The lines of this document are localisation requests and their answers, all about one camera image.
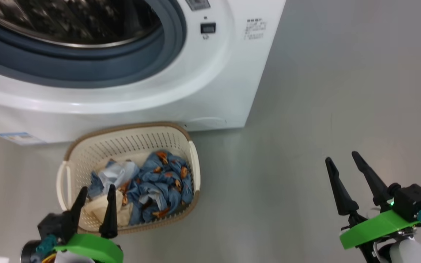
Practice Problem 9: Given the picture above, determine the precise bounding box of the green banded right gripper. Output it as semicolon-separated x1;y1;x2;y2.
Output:
326;151;421;263

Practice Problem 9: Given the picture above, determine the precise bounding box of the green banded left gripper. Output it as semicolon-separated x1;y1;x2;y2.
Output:
53;184;123;263

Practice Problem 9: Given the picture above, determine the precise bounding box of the cream garment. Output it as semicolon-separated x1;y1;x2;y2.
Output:
83;190;134;228

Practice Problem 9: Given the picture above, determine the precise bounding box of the light grey garment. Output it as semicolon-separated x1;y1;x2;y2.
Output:
99;160;140;194

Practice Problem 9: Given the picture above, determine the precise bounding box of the blue orange patterned garment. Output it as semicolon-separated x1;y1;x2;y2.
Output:
87;150;195;226

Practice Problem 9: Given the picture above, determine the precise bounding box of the cream perforated laundry basket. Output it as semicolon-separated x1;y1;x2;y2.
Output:
57;122;201;235

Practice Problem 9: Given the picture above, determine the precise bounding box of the white washing machine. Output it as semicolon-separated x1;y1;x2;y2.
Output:
0;0;287;145

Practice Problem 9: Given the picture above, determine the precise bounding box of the blue energy label sticker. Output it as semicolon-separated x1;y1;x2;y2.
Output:
0;132;46;145

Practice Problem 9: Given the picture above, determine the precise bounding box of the round white filter cover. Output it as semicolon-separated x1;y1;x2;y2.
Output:
183;117;228;130

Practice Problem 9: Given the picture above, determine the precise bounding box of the printed text label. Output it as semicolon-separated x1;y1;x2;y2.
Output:
245;18;267;40

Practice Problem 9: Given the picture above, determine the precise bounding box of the grey warning sticker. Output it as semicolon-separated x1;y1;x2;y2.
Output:
186;0;211;11

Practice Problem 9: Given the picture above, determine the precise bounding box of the teal left camera cable connector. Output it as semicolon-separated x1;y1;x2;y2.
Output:
35;234;58;256

